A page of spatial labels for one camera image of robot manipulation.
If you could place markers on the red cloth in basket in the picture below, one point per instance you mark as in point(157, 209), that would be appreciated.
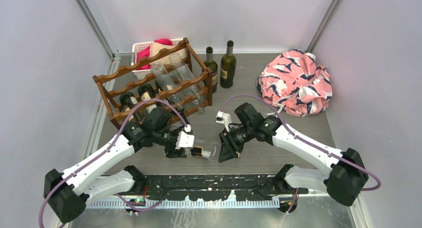
point(146, 52)

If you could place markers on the dark bottle cream label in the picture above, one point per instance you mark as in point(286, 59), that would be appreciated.
point(146, 93)

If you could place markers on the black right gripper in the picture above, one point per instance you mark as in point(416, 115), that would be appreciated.
point(229, 146)

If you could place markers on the aluminium corner post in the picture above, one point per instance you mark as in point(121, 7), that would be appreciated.
point(92, 22)
point(330, 12)

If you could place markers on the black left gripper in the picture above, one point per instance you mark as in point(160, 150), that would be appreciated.
point(170, 151)

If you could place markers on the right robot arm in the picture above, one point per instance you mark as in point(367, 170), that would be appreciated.
point(339, 173)

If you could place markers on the dark green bottle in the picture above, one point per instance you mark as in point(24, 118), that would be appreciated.
point(228, 66)
point(211, 63)

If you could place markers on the aluminium frame rail front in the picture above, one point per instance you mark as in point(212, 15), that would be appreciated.
point(137, 202)

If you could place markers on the clear bottle with dark cap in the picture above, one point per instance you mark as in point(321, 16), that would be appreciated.
point(204, 149)

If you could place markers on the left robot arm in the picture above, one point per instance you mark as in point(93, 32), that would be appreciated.
point(69, 192)

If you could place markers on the wooden wine rack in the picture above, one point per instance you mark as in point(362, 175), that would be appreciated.
point(115, 112)

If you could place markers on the aluminium corner post left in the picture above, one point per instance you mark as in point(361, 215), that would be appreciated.
point(92, 22)

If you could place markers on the aluminium corner post right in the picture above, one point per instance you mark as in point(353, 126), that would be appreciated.
point(330, 12)

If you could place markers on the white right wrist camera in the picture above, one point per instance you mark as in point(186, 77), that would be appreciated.
point(223, 118)

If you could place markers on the small clear glass bottle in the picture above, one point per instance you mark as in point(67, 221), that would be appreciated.
point(166, 83)

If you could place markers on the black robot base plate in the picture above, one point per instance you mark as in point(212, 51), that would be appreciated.
point(249, 187)

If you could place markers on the pink shark print cloth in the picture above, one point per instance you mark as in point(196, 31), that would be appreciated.
point(293, 82)

